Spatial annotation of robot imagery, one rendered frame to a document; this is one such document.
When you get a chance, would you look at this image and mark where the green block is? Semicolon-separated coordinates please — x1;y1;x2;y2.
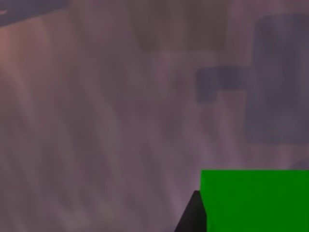
200;169;309;232

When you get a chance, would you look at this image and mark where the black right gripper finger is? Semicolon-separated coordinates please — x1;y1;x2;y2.
174;190;208;232

